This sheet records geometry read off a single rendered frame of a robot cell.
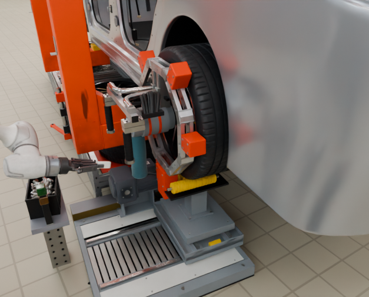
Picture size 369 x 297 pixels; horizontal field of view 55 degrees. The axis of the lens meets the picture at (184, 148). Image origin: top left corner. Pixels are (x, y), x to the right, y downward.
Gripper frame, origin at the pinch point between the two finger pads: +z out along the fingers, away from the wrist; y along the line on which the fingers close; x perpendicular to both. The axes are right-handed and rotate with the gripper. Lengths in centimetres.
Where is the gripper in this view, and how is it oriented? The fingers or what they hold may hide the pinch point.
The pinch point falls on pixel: (103, 164)
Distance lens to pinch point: 168.6
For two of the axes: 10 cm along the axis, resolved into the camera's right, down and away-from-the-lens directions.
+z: 8.3, 0.1, 5.6
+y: -5.1, -3.8, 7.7
